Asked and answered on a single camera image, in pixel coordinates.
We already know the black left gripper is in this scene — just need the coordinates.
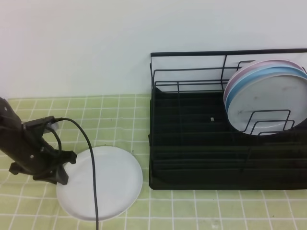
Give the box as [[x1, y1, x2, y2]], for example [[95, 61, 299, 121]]
[[0, 125, 77, 185]]

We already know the black camera cable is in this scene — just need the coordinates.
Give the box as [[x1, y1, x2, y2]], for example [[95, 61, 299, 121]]
[[47, 116, 99, 230]]

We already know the black wire dish rack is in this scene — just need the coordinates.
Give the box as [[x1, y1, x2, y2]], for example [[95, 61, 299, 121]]
[[149, 48, 307, 190]]

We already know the pink plate in rack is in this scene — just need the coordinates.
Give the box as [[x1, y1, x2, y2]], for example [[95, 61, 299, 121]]
[[224, 59, 304, 103]]

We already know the white round plate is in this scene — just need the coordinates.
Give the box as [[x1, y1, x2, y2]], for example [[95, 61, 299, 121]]
[[56, 146, 143, 221]]

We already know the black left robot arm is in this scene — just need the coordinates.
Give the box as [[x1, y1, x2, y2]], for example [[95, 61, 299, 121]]
[[0, 98, 77, 185]]

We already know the white marbled plate in rack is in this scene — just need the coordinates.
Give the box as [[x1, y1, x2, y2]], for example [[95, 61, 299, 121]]
[[227, 74, 307, 135]]

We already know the blue plate in rack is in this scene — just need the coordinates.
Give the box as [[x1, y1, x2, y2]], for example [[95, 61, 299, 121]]
[[224, 66, 307, 111]]

